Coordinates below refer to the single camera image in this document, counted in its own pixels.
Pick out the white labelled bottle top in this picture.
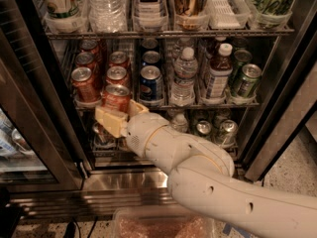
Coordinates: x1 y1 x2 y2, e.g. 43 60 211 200
134 0 166 31

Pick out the water bottle top shelf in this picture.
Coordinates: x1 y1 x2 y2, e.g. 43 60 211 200
88 0 127 33

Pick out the tall can top left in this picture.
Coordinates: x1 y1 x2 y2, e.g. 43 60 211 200
37 0 87 20

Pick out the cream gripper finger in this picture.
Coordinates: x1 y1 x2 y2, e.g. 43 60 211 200
95 106 128 138
128 99 149 118

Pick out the clear water bottle middle shelf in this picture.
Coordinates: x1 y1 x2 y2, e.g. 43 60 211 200
171 47 198 106

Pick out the blue pepsi can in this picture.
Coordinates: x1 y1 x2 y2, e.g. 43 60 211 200
142 51 161 67
140 65 162 101
141 38 159 54

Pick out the silver can lower shelf left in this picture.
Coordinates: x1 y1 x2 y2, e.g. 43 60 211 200
92 123 112 146

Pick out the green can front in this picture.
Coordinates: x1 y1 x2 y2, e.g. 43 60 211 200
231 63 262 98

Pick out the red coke can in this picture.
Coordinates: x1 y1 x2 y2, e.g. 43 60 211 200
109 51 130 68
71 67 100 102
79 40 102 60
106 66 130 87
71 52 102 84
102 84 131 112

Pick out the clear plastic bin with contents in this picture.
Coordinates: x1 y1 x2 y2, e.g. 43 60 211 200
111 205 214 238

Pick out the blue pepsi can middle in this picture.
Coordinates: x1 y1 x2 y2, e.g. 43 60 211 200
142 51 161 67

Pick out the water bottle lower shelf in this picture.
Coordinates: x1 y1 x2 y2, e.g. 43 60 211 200
170 113 188 133

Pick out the green can middle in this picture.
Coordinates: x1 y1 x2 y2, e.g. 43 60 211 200
229 49 253 84

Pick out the brown tall can top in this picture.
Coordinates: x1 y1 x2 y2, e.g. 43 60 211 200
174 0 208 31

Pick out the brown tea bottle white cap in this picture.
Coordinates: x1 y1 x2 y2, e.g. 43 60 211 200
204 43 233 99

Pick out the green can lower right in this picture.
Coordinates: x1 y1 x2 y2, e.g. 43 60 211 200
215 120 238 147

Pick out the white empty shelf tray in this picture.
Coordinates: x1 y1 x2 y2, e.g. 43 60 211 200
207 0 251 30

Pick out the steel fridge base grille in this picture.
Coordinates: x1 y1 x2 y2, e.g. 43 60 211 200
10 167 175 219

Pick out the blue pepsi can front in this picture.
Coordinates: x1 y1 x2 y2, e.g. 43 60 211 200
140 65 162 101

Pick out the blue pepsi can back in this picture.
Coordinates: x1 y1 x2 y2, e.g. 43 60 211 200
141 38 159 54

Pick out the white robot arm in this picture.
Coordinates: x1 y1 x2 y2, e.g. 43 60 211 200
95 100 317 238

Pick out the glass fridge door left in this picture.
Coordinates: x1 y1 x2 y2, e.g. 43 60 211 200
0 0 87 193

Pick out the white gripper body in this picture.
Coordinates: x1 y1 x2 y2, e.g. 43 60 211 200
126 112 169 157

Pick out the green can lower shelf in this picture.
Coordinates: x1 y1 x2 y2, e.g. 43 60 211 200
194 120 212 138

